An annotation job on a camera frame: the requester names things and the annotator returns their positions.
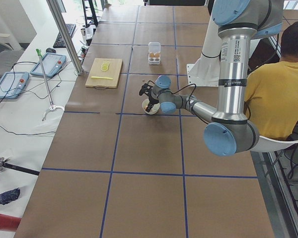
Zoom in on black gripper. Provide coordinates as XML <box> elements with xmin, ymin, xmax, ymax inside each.
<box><xmin>139</xmin><ymin>83</ymin><xmax>154</xmax><ymax>112</ymax></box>

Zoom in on clear plastic egg box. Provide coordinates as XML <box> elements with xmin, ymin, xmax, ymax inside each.
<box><xmin>148</xmin><ymin>42</ymin><xmax>161</xmax><ymax>65</ymax></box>

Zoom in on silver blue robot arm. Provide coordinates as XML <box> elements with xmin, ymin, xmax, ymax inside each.
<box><xmin>139</xmin><ymin>0</ymin><xmax>284</xmax><ymax>156</ymax></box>

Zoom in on white round bowl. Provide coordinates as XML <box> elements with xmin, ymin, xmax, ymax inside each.
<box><xmin>142</xmin><ymin>99</ymin><xmax>160</xmax><ymax>115</ymax></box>

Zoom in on bamboo cutting board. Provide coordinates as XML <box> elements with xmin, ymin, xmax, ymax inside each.
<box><xmin>85</xmin><ymin>58</ymin><xmax>123</xmax><ymax>88</ymax></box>

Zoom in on yellow plastic knife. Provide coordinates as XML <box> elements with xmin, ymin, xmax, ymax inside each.
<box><xmin>91</xmin><ymin>76</ymin><xmax>113</xmax><ymax>80</ymax></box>

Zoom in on metal cup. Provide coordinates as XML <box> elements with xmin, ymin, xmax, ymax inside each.
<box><xmin>80</xmin><ymin>28</ymin><xmax>86</xmax><ymax>36</ymax></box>

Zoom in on blue teach pendant far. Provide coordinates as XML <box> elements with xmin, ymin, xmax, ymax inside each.
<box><xmin>30</xmin><ymin>53</ymin><xmax>67</xmax><ymax>78</ymax></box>

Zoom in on blue teach pendant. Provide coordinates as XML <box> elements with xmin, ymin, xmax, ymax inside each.
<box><xmin>30</xmin><ymin>53</ymin><xmax>67</xmax><ymax>78</ymax></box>
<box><xmin>0</xmin><ymin>71</ymin><xmax>29</xmax><ymax>99</ymax></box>

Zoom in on black keyboard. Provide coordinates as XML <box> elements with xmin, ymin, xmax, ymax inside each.
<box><xmin>53</xmin><ymin>23</ymin><xmax>76</xmax><ymax>49</ymax></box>

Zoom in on black computer mouse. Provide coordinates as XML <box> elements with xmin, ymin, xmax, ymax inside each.
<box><xmin>46</xmin><ymin>48</ymin><xmax>56</xmax><ymax>54</ymax></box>

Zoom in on white chair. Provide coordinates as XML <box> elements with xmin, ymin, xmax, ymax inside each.
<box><xmin>250</xmin><ymin>135</ymin><xmax>298</xmax><ymax>152</ymax></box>

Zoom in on reacher grabber stick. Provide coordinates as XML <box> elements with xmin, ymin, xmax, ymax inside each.
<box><xmin>36</xmin><ymin>49</ymin><xmax>65</xmax><ymax>121</ymax></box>

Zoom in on person in yellow shirt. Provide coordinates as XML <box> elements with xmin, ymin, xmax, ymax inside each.
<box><xmin>244</xmin><ymin>21</ymin><xmax>298</xmax><ymax>140</ymax></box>

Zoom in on blue teach pendant near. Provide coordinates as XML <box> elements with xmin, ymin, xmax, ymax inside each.
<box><xmin>0</xmin><ymin>71</ymin><xmax>29</xmax><ymax>99</ymax></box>

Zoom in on grey office chair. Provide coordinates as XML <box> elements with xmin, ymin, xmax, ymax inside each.
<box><xmin>0</xmin><ymin>33</ymin><xmax>24</xmax><ymax>79</ymax></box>

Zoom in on black tripod pole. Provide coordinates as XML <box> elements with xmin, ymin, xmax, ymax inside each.
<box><xmin>0</xmin><ymin>157</ymin><xmax>40</xmax><ymax>176</ymax></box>

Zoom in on dark blue folded umbrella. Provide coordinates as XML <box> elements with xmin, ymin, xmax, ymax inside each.
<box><xmin>0</xmin><ymin>188</ymin><xmax>20</xmax><ymax>205</ymax></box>

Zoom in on red cylinder object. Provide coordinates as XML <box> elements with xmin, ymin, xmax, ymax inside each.
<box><xmin>0</xmin><ymin>214</ymin><xmax>21</xmax><ymax>232</ymax></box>

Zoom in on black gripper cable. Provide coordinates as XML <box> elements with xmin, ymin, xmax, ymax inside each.
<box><xmin>148</xmin><ymin>79</ymin><xmax>197</xmax><ymax>100</ymax></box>

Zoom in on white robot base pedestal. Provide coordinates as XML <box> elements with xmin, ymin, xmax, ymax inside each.
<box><xmin>187</xmin><ymin>19</ymin><xmax>222</xmax><ymax>87</ymax></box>

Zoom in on aluminium frame post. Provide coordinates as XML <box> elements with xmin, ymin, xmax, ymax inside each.
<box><xmin>46</xmin><ymin>0</ymin><xmax>83</xmax><ymax>75</ymax></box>

